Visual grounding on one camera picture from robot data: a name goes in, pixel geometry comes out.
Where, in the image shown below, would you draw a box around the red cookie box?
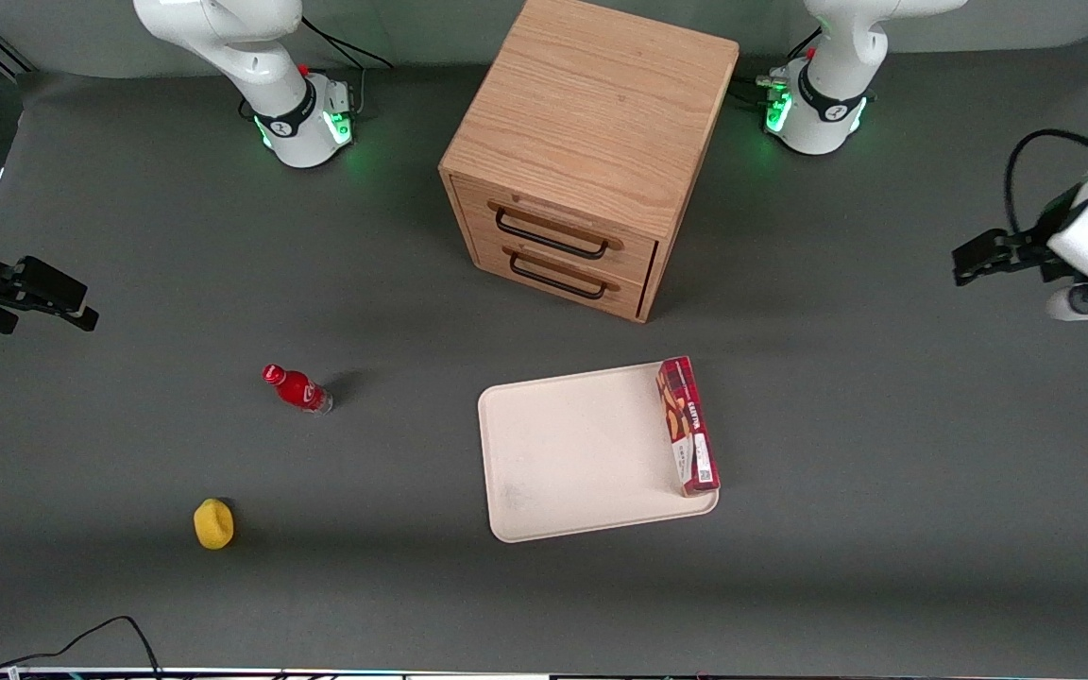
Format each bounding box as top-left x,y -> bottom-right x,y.
654,356 -> 722,498

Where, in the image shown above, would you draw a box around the red drink bottle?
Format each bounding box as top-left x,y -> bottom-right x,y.
263,364 -> 334,415

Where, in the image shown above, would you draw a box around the yellow lemon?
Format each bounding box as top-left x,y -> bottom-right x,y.
194,499 -> 234,551

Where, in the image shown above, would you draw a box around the black left base cables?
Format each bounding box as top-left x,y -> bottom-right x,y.
731,28 -> 824,107

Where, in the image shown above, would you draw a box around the black table-edge cable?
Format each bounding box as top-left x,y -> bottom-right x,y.
0,616 -> 163,680

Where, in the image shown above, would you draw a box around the aluminium frame rail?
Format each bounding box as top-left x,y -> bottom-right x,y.
0,14 -> 36,82

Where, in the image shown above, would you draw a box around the short black drawer handle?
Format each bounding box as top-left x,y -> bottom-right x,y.
509,250 -> 608,301

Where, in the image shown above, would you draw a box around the cream rectangular tray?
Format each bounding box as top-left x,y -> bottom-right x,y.
478,360 -> 721,544

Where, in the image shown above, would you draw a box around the wooden drawer with long handle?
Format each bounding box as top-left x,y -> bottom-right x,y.
450,175 -> 660,286

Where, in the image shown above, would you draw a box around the long black drawer handle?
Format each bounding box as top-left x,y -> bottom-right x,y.
495,208 -> 610,261

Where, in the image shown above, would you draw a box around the wooden two-drawer cabinet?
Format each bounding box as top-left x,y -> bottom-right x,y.
438,0 -> 741,324

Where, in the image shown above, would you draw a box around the wooden drawer with short handle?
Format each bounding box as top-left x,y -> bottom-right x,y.
470,234 -> 651,320

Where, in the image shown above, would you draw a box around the black right base cable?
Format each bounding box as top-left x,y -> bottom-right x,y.
300,16 -> 395,116

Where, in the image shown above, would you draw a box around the black looped wrist cable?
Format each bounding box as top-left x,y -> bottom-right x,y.
1004,129 -> 1088,237

